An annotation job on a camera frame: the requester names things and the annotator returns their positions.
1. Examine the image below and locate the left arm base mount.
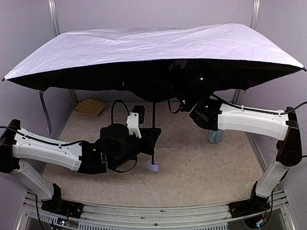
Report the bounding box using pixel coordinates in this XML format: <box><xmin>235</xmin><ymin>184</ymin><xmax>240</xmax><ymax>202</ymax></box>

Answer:
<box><xmin>41</xmin><ymin>199</ymin><xmax>84</xmax><ymax>219</ymax></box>

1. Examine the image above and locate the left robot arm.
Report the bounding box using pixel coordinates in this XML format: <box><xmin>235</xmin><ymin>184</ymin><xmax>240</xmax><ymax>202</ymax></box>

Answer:
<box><xmin>0</xmin><ymin>119</ymin><xmax>162</xmax><ymax>206</ymax></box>

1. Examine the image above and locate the front aluminium rail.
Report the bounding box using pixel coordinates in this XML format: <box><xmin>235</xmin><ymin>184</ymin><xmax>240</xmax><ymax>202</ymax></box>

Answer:
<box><xmin>16</xmin><ymin>190</ymin><xmax>297</xmax><ymax>230</ymax></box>

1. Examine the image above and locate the aluminium frame post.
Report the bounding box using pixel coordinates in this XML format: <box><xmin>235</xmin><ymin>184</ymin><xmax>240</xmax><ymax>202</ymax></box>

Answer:
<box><xmin>232</xmin><ymin>0</ymin><xmax>260</xmax><ymax>103</ymax></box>
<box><xmin>47</xmin><ymin>0</ymin><xmax>78</xmax><ymax>107</ymax></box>

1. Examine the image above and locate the light blue mug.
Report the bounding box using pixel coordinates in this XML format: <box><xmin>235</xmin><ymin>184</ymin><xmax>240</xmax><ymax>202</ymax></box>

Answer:
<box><xmin>207</xmin><ymin>130</ymin><xmax>224</xmax><ymax>144</ymax></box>

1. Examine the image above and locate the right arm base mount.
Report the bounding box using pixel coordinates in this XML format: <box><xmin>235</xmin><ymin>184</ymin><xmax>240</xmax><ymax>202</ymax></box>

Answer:
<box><xmin>228</xmin><ymin>200</ymin><xmax>271</xmax><ymax>219</ymax></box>

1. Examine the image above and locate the yellow woven mat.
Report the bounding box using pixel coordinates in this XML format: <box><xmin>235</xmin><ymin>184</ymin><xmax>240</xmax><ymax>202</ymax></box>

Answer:
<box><xmin>74</xmin><ymin>98</ymin><xmax>107</xmax><ymax>116</ymax></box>

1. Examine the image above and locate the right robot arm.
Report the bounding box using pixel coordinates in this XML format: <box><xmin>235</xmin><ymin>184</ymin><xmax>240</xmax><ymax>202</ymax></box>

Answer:
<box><xmin>189</xmin><ymin>96</ymin><xmax>303</xmax><ymax>199</ymax></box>

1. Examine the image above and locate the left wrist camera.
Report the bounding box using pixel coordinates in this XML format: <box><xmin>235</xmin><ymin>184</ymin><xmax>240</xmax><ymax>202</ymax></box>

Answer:
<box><xmin>126</xmin><ymin>105</ymin><xmax>145</xmax><ymax>139</ymax></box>

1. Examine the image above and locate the right aluminium frame post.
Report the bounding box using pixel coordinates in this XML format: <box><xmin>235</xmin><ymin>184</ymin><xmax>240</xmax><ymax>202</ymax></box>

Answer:
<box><xmin>232</xmin><ymin>0</ymin><xmax>260</xmax><ymax>103</ymax></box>

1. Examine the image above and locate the lavender folding umbrella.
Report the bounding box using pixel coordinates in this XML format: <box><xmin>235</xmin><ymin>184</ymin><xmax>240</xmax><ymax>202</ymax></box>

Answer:
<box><xmin>1</xmin><ymin>23</ymin><xmax>307</xmax><ymax>172</ymax></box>

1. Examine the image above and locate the left aluminium frame post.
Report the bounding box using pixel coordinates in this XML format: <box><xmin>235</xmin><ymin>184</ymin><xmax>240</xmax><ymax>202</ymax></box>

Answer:
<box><xmin>47</xmin><ymin>0</ymin><xmax>78</xmax><ymax>107</ymax></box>

